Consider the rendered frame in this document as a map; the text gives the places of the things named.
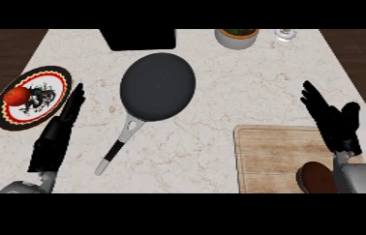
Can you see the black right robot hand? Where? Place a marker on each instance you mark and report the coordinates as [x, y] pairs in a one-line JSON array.
[[334, 123]]

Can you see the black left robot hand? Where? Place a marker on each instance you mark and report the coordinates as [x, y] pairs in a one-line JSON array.
[[53, 139]]

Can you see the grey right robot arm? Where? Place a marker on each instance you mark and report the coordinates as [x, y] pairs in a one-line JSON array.
[[349, 173]]

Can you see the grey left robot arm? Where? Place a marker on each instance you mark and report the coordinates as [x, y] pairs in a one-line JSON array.
[[33, 182]]

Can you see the wooden cutting board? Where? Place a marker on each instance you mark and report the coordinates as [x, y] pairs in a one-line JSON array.
[[281, 158]]

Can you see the brown chocolate cupcake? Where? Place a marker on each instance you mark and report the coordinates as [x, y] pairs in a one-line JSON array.
[[318, 178]]

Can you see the dark grey frying pan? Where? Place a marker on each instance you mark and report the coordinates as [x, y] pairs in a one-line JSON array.
[[157, 88]]

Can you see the patterned round plate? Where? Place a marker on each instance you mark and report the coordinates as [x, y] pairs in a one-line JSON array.
[[39, 99]]

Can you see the red tomato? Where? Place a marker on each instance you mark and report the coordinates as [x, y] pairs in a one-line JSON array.
[[17, 96]]

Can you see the white salt shaker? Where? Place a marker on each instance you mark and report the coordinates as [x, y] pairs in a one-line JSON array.
[[285, 34]]

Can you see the grey plant pot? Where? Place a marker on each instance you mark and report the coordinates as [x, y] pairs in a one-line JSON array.
[[236, 37]]

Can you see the black box appliance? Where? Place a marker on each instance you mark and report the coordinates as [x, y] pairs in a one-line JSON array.
[[139, 39]]

